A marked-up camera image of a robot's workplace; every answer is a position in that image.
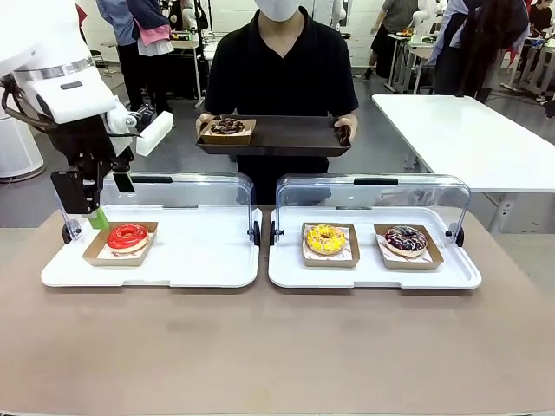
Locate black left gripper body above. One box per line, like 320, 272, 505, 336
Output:
46, 113, 135, 175

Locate chocolate glazed donut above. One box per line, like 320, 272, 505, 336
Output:
209, 117, 246, 135
199, 119, 258, 146

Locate dark brown serving tray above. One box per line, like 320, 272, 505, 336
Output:
194, 114, 354, 158

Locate dark purple sprinkled donut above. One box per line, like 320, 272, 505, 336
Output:
383, 224, 428, 258

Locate red glazed donut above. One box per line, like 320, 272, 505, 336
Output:
82, 221, 160, 268
106, 223, 150, 255

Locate person in light blue shirt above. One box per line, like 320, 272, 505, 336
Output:
96, 0, 145, 114

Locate person in pink top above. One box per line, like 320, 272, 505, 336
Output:
137, 0, 175, 114

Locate person in black shirt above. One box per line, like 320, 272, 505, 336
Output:
204, 6, 361, 206

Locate yellow sprinkled donut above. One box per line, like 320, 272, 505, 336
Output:
304, 224, 348, 257
301, 222, 362, 270

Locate person in grey shirt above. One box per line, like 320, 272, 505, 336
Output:
369, 0, 418, 81

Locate person in dark long coat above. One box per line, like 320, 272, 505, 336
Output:
434, 0, 531, 104

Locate person's right hand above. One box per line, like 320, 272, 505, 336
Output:
195, 112, 219, 136

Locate person's left hand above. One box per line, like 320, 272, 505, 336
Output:
332, 113, 360, 145

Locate white printed paper liner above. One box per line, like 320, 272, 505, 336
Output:
376, 232, 434, 264
95, 242, 149, 262
303, 227, 355, 263

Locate white air purifier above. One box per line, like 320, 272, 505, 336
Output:
0, 113, 46, 179

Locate clear plastic display cover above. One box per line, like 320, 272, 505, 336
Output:
270, 173, 472, 249
55, 172, 262, 249

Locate white display tray base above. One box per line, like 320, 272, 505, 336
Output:
267, 206, 483, 290
41, 206, 264, 289

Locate grey background work table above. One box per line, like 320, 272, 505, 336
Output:
101, 29, 210, 110

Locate white face mask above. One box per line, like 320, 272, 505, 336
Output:
252, 0, 303, 22

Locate white rectangular table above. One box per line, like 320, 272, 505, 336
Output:
371, 94, 555, 234

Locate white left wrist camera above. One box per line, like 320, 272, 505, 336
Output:
106, 103, 175, 158

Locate dark left arm cable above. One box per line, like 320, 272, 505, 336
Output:
0, 74, 58, 132

